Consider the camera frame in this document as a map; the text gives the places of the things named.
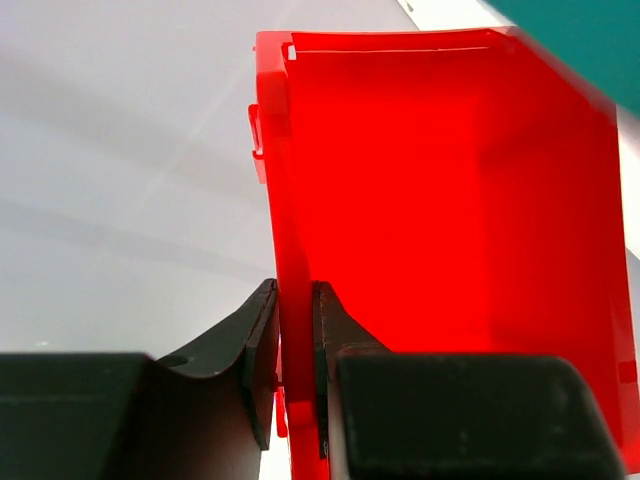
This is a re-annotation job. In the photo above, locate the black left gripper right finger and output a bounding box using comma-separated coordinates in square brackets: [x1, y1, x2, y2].
[312, 281, 389, 459]

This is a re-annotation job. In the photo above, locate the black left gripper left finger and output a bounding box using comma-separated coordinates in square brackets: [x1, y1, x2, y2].
[157, 278, 279, 450]

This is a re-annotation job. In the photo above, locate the red plastic bin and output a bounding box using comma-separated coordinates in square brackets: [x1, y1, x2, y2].
[249, 28, 639, 479]

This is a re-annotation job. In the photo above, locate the teal wood block far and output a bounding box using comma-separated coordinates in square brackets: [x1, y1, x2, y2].
[488, 1, 639, 115]

